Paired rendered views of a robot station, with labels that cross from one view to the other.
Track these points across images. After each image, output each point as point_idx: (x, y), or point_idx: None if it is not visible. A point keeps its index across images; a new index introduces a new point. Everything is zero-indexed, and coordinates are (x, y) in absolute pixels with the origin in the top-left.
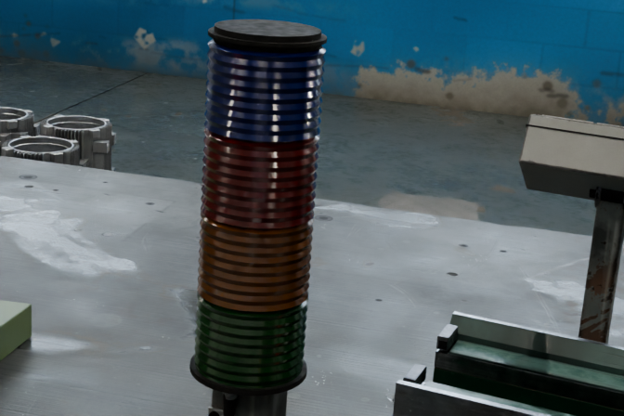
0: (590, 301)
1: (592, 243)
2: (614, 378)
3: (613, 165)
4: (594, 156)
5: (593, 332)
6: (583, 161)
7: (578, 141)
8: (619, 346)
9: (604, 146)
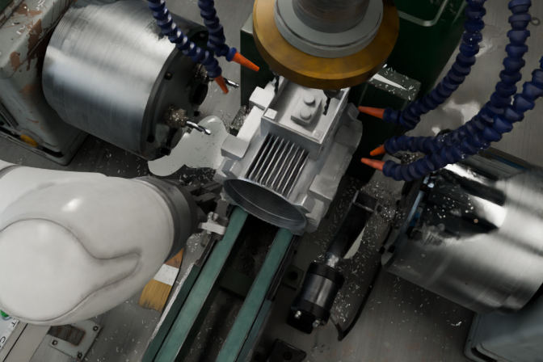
0: (61, 334)
1: (48, 333)
2: (164, 353)
3: (44, 326)
4: (34, 335)
5: (69, 332)
6: (34, 343)
7: (19, 344)
8: (146, 346)
9: (31, 328)
